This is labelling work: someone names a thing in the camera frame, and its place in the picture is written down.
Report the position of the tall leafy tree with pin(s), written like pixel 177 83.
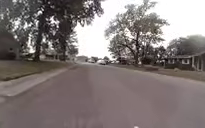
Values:
pixel 136 30

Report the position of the pale concrete kerb strip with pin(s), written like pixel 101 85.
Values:
pixel 21 84

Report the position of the large dark tree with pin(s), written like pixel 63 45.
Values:
pixel 64 26
pixel 40 30

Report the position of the dark tree behind house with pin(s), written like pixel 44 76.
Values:
pixel 190 45

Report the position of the dark rounded building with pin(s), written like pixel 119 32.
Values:
pixel 2 46

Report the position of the grass lawn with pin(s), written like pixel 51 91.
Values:
pixel 20 68

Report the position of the grey asphalt road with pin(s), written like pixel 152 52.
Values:
pixel 103 100

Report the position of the distant low building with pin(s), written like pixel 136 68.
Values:
pixel 81 59

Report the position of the dark vehicle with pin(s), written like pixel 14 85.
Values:
pixel 124 61

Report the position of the low house with porch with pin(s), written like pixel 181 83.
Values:
pixel 193 61

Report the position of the white car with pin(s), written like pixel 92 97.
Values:
pixel 101 62

